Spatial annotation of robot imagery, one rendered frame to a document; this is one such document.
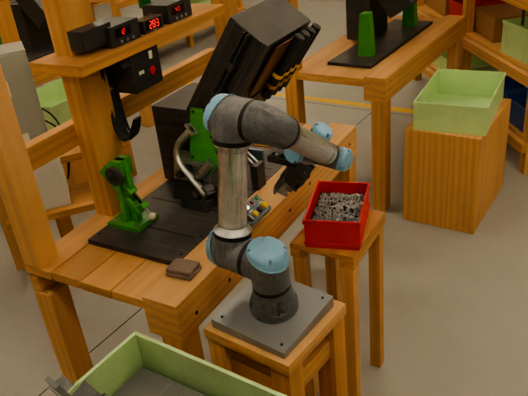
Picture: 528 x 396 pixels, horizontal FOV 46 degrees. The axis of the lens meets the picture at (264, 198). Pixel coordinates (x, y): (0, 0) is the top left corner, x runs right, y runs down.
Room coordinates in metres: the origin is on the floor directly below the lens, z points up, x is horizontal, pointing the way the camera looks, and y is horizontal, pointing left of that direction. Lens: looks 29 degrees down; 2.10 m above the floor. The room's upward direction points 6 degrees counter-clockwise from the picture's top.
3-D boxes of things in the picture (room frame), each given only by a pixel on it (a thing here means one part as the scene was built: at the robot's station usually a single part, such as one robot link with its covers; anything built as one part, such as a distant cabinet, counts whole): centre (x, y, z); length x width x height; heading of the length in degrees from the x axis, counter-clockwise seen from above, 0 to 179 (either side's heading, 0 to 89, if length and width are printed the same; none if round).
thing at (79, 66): (2.51, 0.43, 1.52); 0.90 x 0.25 x 0.04; 148
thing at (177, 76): (2.56, 0.52, 1.23); 1.30 x 0.05 x 0.09; 148
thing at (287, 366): (1.52, 0.00, 0.83); 0.32 x 0.32 x 0.04; 50
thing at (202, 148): (2.27, 0.19, 1.17); 0.13 x 0.12 x 0.20; 148
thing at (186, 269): (1.73, 0.29, 0.91); 0.10 x 0.08 x 0.03; 62
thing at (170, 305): (2.22, -0.03, 0.82); 1.50 x 0.14 x 0.15; 148
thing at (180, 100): (2.53, 0.27, 1.07); 0.30 x 0.18 x 0.34; 148
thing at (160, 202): (2.37, 0.21, 0.89); 1.10 x 0.42 x 0.02; 148
